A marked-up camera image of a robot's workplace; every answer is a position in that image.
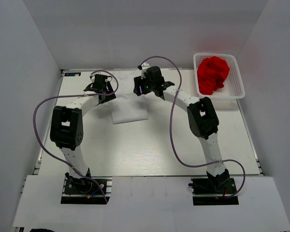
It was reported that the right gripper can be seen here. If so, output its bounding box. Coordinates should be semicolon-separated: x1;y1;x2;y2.
134;74;156;96

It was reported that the white t shirt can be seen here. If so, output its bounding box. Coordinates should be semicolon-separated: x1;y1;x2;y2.
109;70;148;125

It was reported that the red t shirt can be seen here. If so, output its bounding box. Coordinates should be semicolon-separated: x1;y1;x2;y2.
197;56;230;95

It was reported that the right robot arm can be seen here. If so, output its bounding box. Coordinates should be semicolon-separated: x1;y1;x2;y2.
133;65;230;193

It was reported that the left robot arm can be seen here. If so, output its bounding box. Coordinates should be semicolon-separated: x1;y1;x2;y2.
50;73;116;193

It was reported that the blue label sticker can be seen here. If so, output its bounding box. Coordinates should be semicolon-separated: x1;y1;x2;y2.
64;72;81;77

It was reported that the white plastic basket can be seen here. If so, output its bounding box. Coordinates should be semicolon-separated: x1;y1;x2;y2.
193;53;245;100

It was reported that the dark blue object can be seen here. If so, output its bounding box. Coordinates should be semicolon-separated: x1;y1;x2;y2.
29;228;54;232

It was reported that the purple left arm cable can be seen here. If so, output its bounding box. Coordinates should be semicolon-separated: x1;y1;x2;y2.
32;70;119;203

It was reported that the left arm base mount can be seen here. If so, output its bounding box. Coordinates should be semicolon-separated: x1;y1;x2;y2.
60;177;112;205

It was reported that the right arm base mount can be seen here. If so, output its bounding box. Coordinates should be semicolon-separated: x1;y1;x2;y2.
188;178;239;206

